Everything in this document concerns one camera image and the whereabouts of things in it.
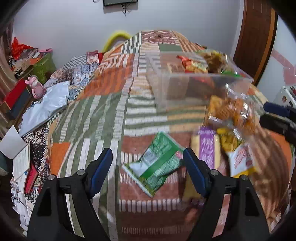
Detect clear orange cracker bag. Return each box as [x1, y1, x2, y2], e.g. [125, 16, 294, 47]
[204, 84, 264, 138]

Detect yellow white chips packet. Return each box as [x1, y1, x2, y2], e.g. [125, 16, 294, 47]
[216, 128, 255, 178]

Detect purple wafer roll packet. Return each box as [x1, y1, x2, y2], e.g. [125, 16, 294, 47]
[190, 126, 221, 169]

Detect green broad bean packet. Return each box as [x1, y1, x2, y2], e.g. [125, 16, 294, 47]
[122, 132, 184, 197]

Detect clear bag brown snacks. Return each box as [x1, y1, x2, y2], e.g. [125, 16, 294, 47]
[197, 49, 240, 76]

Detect brown wooden door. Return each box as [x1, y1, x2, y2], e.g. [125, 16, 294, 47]
[233, 0, 278, 86]

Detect clear plastic storage bin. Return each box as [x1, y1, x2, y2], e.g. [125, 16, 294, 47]
[145, 52, 253, 110]

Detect red orange snack packet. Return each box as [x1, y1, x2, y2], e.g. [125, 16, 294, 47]
[177, 55, 208, 74]

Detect white pillow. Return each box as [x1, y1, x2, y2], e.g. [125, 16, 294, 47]
[19, 81, 70, 137]

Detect pink plush toy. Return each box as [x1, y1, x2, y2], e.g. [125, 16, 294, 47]
[25, 75, 46, 99]

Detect red flat box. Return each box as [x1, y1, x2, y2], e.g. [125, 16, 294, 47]
[1, 78, 27, 112]

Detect green storage box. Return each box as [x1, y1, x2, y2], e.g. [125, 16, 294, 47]
[31, 53, 57, 84]

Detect red plastic bag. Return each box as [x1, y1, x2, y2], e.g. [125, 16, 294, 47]
[11, 37, 35, 60]

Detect yellow curved chair back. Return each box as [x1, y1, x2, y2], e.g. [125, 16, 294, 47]
[102, 30, 132, 53]

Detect small wall monitor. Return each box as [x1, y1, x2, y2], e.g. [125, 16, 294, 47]
[103, 0, 138, 6]

